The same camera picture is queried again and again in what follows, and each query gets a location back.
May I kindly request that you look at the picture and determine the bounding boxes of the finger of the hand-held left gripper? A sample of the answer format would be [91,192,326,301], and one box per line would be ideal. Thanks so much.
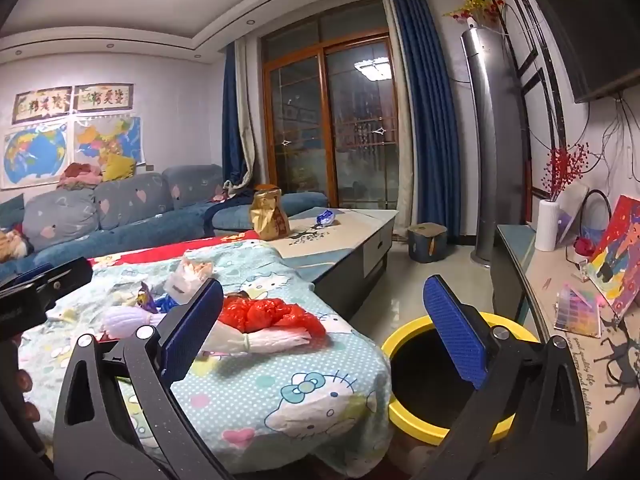
[0,262,53,291]
[35,257,93,311]

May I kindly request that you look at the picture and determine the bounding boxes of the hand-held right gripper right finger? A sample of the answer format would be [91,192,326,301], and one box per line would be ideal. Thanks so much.
[415,275,591,480]

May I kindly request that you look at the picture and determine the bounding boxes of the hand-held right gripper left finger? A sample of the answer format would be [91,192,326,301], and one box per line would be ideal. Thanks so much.
[52,277,236,480]

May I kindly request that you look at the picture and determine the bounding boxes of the white printed plastic wrapper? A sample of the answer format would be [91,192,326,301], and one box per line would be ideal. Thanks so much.
[165,252,217,306]

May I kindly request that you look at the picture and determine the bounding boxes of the purple candy wrapper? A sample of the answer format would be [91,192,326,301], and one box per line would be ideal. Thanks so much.
[135,282,161,308]

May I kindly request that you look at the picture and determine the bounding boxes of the red plastic bag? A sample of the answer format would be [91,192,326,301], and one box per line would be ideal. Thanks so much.
[220,296,326,338]

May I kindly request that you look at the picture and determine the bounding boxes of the yellow-rimmed black trash bin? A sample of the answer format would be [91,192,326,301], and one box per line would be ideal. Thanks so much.
[381,310,543,447]

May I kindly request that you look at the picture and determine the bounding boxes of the person's left hand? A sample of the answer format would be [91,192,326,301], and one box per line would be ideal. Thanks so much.
[14,369,42,423]

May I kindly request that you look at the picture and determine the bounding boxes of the orange clothes pile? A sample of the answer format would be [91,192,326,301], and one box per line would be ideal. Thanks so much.
[0,227,33,263]

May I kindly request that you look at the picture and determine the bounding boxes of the blue storage stool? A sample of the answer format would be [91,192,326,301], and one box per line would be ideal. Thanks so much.
[406,222,448,264]

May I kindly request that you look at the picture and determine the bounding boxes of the grey television cabinet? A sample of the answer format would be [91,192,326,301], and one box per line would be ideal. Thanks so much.
[490,223,640,471]

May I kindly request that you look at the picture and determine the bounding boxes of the cartoon cat printed blanket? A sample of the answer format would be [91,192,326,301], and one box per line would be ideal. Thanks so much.
[15,240,393,476]

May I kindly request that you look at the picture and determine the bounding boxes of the blue grey heart-print sofa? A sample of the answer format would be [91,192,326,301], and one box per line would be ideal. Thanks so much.
[0,164,328,281]

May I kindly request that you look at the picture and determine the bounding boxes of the pink red clothes pile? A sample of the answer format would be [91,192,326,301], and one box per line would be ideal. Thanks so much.
[57,162,103,191]

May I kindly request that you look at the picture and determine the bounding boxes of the world map poster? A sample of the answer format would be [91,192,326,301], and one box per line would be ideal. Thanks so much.
[2,124,68,186]

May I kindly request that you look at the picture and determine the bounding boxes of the yellow pillow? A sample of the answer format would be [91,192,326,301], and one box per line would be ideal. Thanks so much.
[101,152,137,182]

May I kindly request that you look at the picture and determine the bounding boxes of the colour swatch card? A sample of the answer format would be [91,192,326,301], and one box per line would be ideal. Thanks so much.
[552,282,601,338]

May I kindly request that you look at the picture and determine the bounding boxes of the brown paper bag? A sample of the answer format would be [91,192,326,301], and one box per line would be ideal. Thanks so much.
[249,185,291,241]

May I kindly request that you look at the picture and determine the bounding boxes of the white ribbed vase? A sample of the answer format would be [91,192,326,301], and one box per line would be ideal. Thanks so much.
[534,199,560,252]

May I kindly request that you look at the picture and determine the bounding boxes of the grey coffee table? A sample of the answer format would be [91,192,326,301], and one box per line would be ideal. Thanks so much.
[270,207,401,321]

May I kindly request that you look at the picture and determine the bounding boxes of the country map poster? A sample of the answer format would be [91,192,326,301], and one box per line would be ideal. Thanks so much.
[74,116,142,166]

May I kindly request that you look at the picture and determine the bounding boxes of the white purple board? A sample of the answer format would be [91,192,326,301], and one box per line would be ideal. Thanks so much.
[555,182,591,246]

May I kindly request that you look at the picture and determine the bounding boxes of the framed calligraphy picture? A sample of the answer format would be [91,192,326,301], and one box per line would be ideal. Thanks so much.
[73,82,134,113]
[12,87,72,125]

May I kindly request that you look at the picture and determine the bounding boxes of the colourful painting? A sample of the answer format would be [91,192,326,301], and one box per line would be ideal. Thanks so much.
[585,195,640,321]

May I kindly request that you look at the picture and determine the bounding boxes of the red berry branches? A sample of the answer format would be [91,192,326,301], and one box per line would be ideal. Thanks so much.
[540,142,591,203]

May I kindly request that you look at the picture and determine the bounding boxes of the silver tower air conditioner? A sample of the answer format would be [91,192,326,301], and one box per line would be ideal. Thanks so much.
[460,25,531,266]

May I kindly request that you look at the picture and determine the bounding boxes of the narrow blue curtain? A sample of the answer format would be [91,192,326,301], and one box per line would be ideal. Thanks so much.
[221,42,251,186]

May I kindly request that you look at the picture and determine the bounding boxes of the wide blue curtain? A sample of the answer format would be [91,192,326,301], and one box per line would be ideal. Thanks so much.
[387,0,463,243]

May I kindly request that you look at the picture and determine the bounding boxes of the beige curtain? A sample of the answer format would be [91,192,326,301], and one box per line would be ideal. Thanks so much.
[235,35,263,188]

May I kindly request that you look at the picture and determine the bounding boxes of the wooden sliding glass door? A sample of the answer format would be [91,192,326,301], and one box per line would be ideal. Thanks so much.
[260,0,416,211]

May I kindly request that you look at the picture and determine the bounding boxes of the black wall television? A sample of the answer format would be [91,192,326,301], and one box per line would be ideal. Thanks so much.
[510,0,640,103]

